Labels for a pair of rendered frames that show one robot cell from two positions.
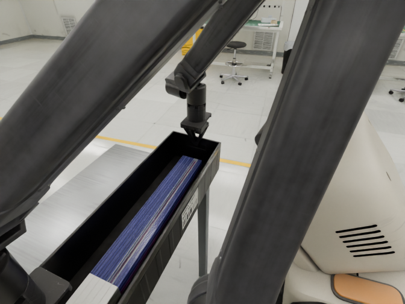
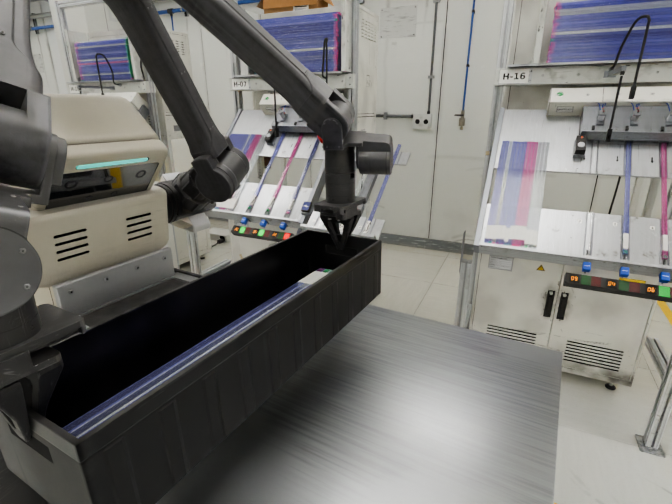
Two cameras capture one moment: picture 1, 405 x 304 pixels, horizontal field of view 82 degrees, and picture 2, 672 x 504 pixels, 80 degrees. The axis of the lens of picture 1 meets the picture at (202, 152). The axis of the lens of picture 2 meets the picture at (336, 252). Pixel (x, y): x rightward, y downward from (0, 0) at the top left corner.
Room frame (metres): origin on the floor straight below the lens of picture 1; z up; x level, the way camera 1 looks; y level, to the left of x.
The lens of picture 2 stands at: (0.89, 0.32, 1.22)
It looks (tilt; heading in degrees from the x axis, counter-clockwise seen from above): 20 degrees down; 187
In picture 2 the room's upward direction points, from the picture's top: straight up
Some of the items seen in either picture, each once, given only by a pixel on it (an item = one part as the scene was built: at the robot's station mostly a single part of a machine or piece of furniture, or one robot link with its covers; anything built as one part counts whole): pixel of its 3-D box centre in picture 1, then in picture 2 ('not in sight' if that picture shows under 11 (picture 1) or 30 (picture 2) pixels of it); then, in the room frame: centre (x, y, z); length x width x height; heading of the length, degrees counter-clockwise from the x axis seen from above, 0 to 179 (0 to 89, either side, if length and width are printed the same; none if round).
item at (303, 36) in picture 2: not in sight; (298, 46); (-1.44, -0.18, 1.52); 0.51 x 0.13 x 0.27; 73
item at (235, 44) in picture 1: (233, 63); not in sight; (3.95, -0.51, 0.30); 0.51 x 0.50 x 0.60; 29
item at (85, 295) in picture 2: not in sight; (133, 319); (0.27, -0.14, 0.84); 0.28 x 0.16 x 0.22; 158
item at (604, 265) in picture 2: not in sight; (568, 241); (-0.96, 1.14, 0.65); 1.01 x 0.73 x 1.29; 163
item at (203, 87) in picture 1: (194, 93); not in sight; (0.65, 0.02, 1.12); 0.07 x 0.06 x 0.07; 52
